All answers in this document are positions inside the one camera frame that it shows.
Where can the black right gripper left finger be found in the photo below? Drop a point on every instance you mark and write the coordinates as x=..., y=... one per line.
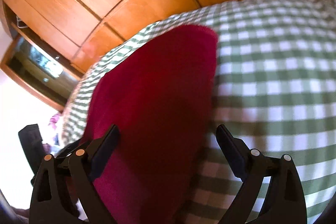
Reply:
x=51, y=200

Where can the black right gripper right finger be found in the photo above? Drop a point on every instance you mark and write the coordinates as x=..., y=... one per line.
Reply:
x=284, y=201

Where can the dark red garment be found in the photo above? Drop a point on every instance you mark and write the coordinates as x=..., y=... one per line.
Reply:
x=160, y=100

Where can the floral patterned bedding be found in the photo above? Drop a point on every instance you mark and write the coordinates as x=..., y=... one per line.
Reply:
x=52, y=134

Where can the green white checkered bedsheet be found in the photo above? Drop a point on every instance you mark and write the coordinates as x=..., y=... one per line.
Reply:
x=274, y=87

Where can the camera box with screen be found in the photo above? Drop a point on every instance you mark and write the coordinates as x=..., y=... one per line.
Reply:
x=31, y=142

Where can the dark window with wooden frame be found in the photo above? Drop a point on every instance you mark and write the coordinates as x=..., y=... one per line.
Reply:
x=40, y=74

